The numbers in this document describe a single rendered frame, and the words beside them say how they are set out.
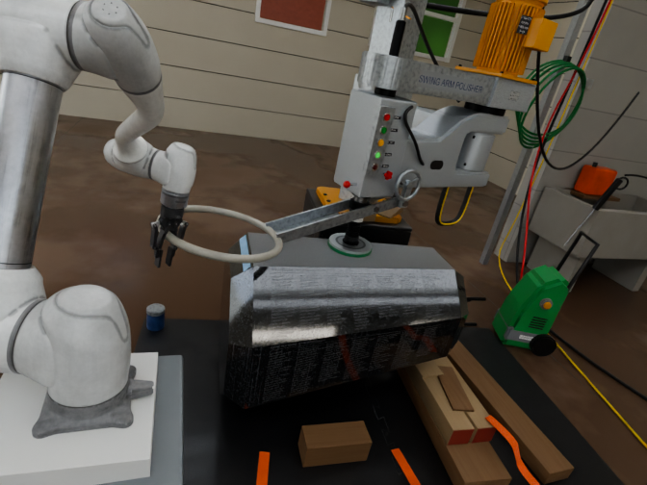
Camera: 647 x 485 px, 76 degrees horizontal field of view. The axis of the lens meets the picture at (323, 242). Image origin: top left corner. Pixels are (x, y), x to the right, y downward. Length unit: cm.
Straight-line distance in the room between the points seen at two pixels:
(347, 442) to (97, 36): 171
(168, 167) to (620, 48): 406
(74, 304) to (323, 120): 748
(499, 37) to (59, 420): 212
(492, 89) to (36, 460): 205
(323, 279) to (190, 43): 629
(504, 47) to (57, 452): 214
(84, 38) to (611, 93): 439
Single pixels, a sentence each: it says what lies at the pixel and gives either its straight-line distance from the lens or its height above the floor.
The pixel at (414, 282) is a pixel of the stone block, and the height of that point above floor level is 76.
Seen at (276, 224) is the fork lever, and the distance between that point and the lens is 182.
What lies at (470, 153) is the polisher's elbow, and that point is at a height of 131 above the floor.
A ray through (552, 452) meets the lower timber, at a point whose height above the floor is 9.
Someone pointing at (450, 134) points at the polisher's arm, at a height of 140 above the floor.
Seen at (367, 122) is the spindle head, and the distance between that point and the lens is 176.
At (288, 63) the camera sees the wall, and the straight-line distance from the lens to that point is 787.
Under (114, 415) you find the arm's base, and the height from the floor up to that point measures 88.
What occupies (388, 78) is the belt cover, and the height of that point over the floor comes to 159.
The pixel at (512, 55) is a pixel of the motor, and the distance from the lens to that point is 224.
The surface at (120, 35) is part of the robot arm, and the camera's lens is 94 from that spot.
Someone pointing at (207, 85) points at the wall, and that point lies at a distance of 773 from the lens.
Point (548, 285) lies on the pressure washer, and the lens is 313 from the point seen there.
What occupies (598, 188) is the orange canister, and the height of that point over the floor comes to 94.
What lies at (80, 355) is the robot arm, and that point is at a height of 105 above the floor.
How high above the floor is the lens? 164
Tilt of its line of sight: 24 degrees down
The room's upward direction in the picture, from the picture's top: 11 degrees clockwise
